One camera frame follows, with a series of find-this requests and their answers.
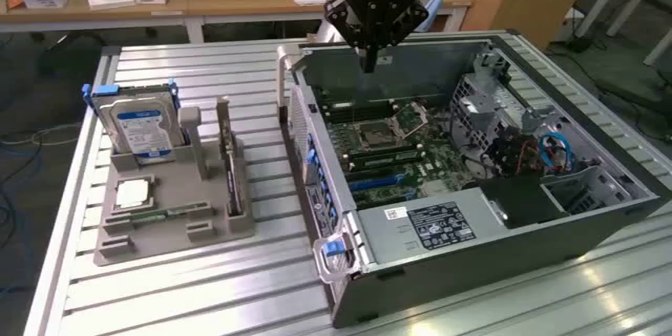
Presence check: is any hard disk with blue bracket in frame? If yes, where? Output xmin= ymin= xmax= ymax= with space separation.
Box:
xmin=81 ymin=82 xmax=182 ymax=166

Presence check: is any black power adapter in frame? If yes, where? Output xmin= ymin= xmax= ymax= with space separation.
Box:
xmin=564 ymin=35 xmax=594 ymax=54

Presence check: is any white floor cable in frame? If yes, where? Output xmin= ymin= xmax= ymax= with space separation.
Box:
xmin=0 ymin=123 xmax=82 ymax=147

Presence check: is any dark grey open PC case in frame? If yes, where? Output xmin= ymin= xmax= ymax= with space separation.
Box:
xmin=274 ymin=28 xmax=672 ymax=329

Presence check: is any metal socket cover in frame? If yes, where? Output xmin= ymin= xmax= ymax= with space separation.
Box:
xmin=390 ymin=100 xmax=429 ymax=132

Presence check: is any green motherboard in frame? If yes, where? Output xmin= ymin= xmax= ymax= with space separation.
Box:
xmin=313 ymin=87 xmax=489 ymax=211

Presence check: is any perforated metal disk bay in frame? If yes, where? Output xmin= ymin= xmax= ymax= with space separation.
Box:
xmin=449 ymin=72 xmax=526 ymax=172

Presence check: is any blue wire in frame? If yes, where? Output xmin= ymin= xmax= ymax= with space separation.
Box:
xmin=537 ymin=131 xmax=578 ymax=175

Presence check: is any black graphics card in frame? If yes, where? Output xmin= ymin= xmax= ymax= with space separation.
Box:
xmin=214 ymin=94 xmax=248 ymax=221

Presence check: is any grey power supply unit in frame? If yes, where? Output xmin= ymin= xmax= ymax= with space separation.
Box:
xmin=354 ymin=188 xmax=505 ymax=267

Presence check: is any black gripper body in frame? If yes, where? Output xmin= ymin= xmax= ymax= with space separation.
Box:
xmin=344 ymin=0 xmax=424 ymax=53

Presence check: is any green RAM stick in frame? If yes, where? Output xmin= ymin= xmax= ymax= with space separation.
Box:
xmin=128 ymin=206 xmax=204 ymax=223

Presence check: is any silver CPU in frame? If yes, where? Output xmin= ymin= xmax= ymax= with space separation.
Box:
xmin=113 ymin=179 xmax=154 ymax=209

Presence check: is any grey plastic parts rack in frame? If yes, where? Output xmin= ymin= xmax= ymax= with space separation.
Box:
xmin=92 ymin=105 xmax=258 ymax=267

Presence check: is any grey angled disk bay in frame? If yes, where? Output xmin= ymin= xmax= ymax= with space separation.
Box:
xmin=540 ymin=162 xmax=630 ymax=216

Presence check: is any blue expansion slot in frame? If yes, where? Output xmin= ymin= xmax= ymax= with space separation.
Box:
xmin=348 ymin=176 xmax=402 ymax=192

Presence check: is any red wire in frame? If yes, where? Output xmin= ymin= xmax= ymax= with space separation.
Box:
xmin=516 ymin=142 xmax=541 ymax=175

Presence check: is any CPU socket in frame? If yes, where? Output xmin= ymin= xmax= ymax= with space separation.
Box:
xmin=356 ymin=121 xmax=393 ymax=147

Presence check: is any black RAM stick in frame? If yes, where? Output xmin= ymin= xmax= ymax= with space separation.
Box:
xmin=348 ymin=146 xmax=424 ymax=168

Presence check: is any blue floor cable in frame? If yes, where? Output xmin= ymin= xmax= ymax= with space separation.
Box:
xmin=0 ymin=142 xmax=46 ymax=294

